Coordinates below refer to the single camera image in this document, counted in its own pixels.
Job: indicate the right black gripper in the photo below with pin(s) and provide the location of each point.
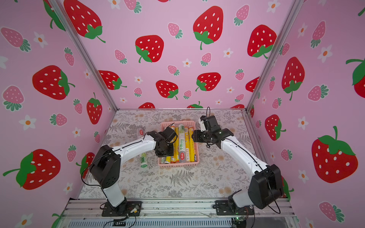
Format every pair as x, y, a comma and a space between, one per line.
207, 137

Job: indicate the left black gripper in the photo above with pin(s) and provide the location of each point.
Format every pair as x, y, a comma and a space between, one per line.
170, 153

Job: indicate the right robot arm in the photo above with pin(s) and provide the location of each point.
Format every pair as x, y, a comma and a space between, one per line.
266, 184

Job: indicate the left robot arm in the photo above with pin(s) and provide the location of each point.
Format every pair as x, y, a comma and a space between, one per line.
106, 165

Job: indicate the pink plastic basket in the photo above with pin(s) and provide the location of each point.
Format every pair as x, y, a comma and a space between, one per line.
187, 124

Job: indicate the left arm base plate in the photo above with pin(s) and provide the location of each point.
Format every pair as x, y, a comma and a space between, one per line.
125, 208

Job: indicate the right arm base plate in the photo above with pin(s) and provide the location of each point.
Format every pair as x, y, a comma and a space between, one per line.
227, 208

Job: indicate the aluminium rail frame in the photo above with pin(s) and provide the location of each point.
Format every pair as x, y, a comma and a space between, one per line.
175, 213

